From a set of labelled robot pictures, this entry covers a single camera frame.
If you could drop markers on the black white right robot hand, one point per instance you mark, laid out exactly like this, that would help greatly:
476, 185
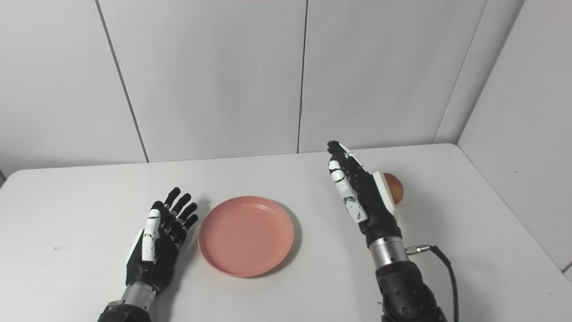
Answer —
371, 199

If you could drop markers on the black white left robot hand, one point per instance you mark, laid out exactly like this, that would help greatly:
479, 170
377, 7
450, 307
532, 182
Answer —
156, 250

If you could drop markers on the red yellow apple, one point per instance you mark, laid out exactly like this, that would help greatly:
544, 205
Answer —
396, 188

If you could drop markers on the pink round plate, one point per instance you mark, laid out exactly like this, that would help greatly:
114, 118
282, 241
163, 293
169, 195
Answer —
246, 236

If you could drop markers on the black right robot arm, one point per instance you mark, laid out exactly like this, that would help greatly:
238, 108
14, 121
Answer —
402, 281

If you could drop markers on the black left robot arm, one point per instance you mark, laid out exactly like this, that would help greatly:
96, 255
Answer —
129, 304

